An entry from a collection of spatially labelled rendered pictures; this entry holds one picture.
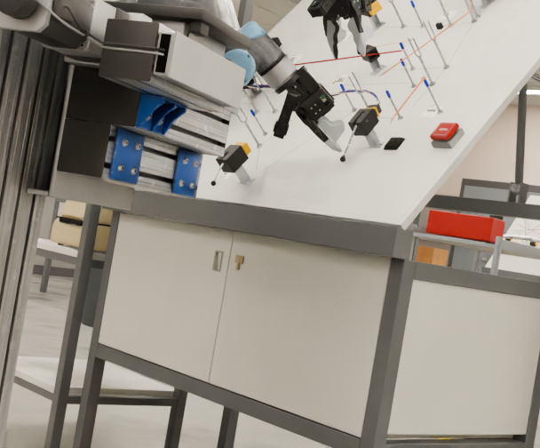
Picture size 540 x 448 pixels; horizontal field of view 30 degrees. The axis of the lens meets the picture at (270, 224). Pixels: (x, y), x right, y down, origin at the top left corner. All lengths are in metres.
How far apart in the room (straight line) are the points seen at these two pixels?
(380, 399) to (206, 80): 0.89
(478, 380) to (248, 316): 0.58
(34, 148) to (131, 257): 1.24
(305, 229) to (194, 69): 0.86
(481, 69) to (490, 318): 0.61
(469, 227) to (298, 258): 2.80
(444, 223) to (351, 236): 2.99
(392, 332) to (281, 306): 0.36
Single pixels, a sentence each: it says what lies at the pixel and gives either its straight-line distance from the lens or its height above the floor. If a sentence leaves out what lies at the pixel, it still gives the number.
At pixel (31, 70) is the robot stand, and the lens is 1.75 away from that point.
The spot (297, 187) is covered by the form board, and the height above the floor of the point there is 0.93.
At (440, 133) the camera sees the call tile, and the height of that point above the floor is 1.09.
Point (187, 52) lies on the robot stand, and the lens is 1.55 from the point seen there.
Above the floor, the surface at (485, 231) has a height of 1.01.
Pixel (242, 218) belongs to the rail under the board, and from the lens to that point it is 2.53.
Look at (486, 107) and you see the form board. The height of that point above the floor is 1.18.
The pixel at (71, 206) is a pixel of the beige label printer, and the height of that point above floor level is 0.79.
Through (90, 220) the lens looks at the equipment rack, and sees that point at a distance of 3.11.
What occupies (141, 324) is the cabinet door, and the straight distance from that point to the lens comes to 2.90.
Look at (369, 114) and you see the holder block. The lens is 2.43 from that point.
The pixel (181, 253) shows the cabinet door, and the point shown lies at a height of 0.71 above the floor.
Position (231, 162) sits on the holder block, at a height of 0.97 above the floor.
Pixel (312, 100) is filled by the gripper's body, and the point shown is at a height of 1.12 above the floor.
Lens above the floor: 0.80
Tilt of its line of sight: 1 degrees up
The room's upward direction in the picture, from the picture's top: 10 degrees clockwise
